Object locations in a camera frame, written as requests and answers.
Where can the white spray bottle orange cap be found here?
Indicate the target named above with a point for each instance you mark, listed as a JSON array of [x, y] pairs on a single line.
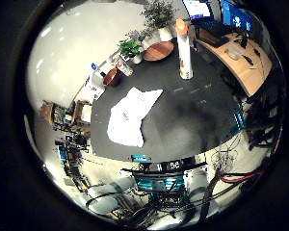
[[185, 57]]

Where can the white cloth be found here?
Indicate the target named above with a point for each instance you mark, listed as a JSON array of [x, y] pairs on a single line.
[[128, 118]]

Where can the blue tag on table edge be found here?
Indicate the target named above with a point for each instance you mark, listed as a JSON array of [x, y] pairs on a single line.
[[140, 157], [239, 121]]

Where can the brown wooden bowl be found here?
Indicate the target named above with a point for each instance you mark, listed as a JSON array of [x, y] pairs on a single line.
[[112, 77]]

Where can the printed paper cup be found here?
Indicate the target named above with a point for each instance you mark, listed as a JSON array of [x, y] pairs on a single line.
[[125, 66]]

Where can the oval wooden plate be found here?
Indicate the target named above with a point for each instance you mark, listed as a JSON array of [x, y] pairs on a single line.
[[158, 51]]

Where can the small green plant white pot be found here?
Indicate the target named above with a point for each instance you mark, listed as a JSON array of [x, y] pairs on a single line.
[[130, 48]]

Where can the grey-green plant white pot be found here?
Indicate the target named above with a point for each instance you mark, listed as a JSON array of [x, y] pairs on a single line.
[[150, 39]]

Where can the wooden shelf with clutter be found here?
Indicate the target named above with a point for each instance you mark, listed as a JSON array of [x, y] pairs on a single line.
[[65, 114]]

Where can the tall plant in white pot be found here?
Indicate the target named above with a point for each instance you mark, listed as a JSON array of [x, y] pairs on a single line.
[[159, 14]]

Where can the black laptop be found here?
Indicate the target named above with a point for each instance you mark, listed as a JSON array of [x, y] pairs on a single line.
[[212, 38]]

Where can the curved wooden desk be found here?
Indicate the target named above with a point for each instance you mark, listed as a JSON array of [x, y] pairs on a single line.
[[249, 73]]

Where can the computer monitor white screen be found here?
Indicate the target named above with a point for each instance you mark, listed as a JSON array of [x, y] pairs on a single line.
[[197, 8]]

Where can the computer monitor blue screen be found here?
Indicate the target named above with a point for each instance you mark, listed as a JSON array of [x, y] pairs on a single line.
[[236, 16]]

